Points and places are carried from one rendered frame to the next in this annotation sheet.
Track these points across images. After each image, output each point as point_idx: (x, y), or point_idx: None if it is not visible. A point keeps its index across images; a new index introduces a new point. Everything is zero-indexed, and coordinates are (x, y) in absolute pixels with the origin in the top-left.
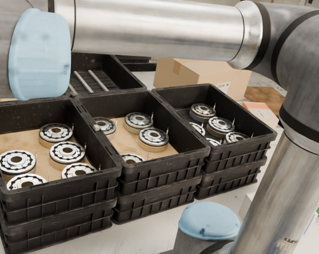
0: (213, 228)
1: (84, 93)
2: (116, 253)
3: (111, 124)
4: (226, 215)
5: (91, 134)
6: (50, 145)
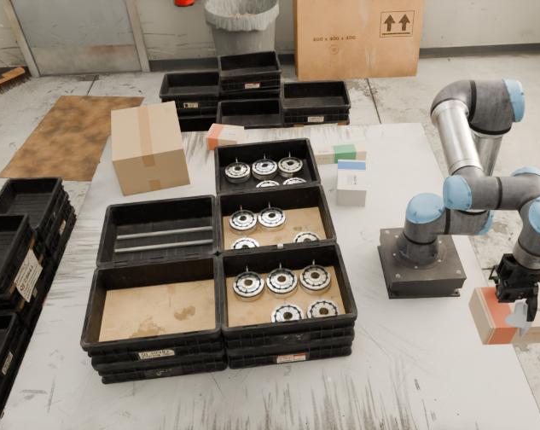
0: (438, 205)
1: (214, 243)
2: (357, 288)
3: (246, 241)
4: (427, 196)
5: (281, 252)
6: (262, 293)
